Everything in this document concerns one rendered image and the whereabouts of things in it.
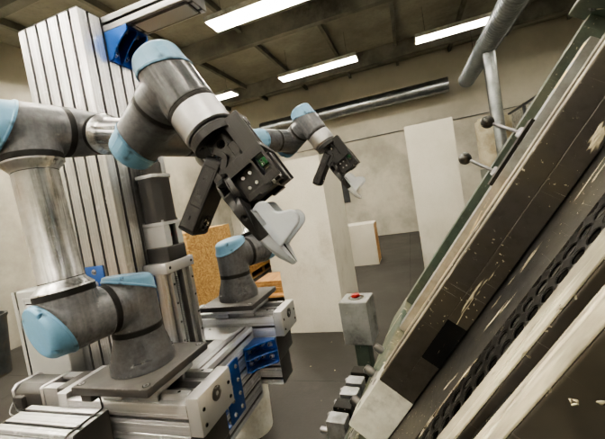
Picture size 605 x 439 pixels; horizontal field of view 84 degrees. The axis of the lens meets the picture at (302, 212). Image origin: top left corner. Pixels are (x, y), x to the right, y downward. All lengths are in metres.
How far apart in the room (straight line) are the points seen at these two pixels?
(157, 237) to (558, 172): 1.01
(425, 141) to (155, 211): 3.94
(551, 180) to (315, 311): 3.08
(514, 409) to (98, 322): 0.78
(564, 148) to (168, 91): 0.55
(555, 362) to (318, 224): 3.13
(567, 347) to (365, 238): 5.78
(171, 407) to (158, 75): 0.69
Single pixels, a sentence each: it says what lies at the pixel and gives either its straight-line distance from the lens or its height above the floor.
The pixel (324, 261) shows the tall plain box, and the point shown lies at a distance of 3.34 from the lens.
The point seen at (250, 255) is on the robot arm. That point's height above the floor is 1.19.
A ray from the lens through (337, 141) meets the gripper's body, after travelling 1.10.
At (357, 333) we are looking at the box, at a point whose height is 0.80.
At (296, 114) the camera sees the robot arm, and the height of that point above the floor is 1.65.
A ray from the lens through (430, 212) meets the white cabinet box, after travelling 4.67.
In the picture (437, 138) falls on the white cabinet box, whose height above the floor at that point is 1.83.
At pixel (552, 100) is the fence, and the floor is 1.53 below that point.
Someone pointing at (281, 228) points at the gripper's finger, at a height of 1.35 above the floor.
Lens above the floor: 1.39
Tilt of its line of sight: 3 degrees down
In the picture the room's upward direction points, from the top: 9 degrees counter-clockwise
